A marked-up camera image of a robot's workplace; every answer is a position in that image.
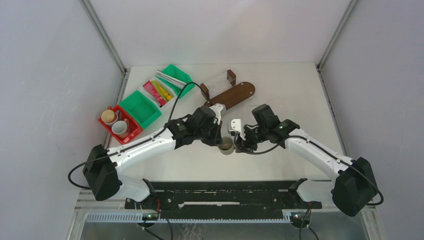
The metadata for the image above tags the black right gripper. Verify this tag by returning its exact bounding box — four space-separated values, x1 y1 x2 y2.
235 125 268 155

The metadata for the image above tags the grey cup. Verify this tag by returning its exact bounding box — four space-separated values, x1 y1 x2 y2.
217 136 235 156

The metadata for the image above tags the clear acrylic organizer rack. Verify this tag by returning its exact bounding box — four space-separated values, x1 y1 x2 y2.
200 69 237 101

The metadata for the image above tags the pink printed white mug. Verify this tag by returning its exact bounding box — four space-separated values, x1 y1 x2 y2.
111 118 130 139

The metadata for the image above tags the brown ceramic cup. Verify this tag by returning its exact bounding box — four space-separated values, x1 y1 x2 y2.
100 109 119 126

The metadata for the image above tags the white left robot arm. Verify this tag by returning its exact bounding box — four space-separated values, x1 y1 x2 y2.
82 103 226 209

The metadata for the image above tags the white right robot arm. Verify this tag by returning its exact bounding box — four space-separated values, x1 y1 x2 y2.
228 104 384 217

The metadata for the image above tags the brown oval wooden tray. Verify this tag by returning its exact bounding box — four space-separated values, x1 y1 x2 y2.
203 82 256 110

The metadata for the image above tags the pink toothbrush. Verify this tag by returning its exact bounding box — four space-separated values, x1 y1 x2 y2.
155 73 187 89

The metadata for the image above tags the yellow toothpaste tube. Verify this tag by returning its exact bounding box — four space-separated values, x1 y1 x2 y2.
154 81 173 102

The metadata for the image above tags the green toothbrush bin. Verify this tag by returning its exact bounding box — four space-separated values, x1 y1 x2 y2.
156 64 192 96

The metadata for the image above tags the pink toothpaste tube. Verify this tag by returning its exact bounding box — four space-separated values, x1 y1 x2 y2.
143 81 167 107

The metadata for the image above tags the white toothpaste bin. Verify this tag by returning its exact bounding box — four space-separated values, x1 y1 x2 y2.
137 77 177 113

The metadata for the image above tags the green bin with rack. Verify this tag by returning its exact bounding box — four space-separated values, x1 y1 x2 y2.
119 90 162 129

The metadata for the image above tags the red cup bin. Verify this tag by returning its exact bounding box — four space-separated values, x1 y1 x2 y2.
98 105 143 145

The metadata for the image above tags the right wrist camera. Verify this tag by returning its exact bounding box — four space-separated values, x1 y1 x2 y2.
227 118 246 140

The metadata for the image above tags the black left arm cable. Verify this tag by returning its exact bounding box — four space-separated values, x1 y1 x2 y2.
67 81 210 191

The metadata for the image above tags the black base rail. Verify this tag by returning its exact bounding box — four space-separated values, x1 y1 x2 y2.
123 180 323 221

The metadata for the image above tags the aluminium frame post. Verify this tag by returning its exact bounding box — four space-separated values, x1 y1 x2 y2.
80 0 128 75

